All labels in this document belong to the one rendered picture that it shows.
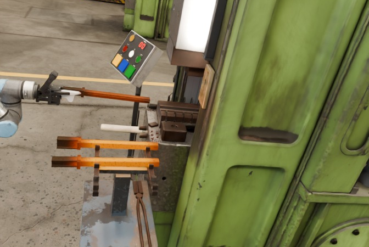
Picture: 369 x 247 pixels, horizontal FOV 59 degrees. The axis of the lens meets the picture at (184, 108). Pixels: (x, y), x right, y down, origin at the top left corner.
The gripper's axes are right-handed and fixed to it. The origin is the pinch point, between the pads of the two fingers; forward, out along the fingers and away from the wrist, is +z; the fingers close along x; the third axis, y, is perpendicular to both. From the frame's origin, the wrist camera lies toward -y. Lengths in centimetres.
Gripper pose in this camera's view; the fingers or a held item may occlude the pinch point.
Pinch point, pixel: (78, 90)
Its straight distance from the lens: 169.5
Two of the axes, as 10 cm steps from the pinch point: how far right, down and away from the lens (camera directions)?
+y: -1.7, 8.8, 4.4
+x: 1.5, 4.7, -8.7
